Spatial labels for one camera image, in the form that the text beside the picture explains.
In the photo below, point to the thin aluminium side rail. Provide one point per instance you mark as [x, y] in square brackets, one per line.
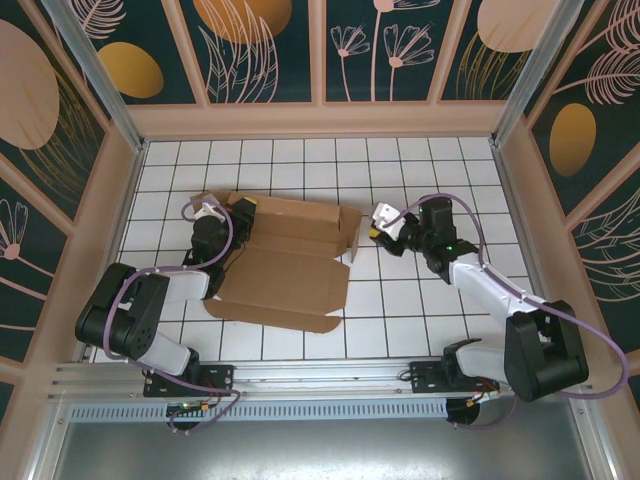
[528, 250]

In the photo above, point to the brown cardboard box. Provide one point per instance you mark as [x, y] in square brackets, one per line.
[285, 280]

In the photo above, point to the long aluminium base rail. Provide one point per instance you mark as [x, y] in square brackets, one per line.
[320, 377]

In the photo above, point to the aluminium frame post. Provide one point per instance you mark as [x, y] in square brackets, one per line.
[95, 75]
[530, 70]

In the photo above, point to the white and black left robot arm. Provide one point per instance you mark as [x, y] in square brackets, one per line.
[135, 325]

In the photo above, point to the small circuit board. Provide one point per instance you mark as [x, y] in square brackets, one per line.
[187, 406]

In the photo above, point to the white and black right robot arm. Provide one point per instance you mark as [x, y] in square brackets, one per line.
[545, 350]

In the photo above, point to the grey metal sheet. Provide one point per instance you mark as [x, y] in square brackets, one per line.
[320, 450]

